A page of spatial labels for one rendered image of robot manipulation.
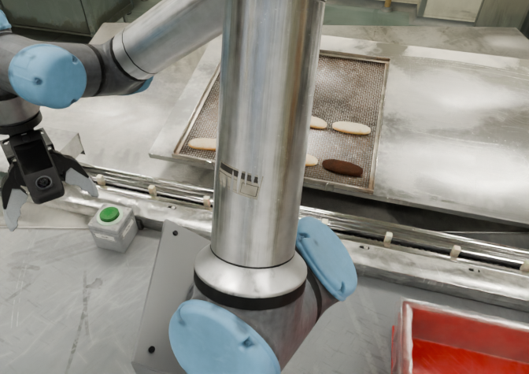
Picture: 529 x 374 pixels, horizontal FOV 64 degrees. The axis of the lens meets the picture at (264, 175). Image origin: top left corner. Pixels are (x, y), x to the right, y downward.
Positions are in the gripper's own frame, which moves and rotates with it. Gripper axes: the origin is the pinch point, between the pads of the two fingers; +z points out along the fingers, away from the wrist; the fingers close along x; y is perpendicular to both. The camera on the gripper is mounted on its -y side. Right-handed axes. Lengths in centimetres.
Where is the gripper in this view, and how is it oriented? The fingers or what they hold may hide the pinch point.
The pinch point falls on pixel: (58, 216)
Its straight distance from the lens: 84.3
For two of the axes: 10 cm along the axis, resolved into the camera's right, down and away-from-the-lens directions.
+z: -0.1, 7.7, 6.4
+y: -6.0, -5.1, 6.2
